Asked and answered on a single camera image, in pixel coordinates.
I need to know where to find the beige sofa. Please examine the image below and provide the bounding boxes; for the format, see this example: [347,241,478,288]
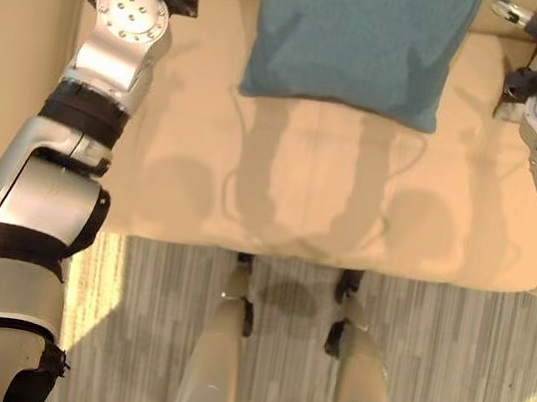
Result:
[0,0,537,309]

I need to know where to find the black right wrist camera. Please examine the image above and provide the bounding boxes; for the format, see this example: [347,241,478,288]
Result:
[491,63,537,125]

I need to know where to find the blue square cushion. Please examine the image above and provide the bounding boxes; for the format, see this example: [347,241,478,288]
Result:
[234,0,486,139]

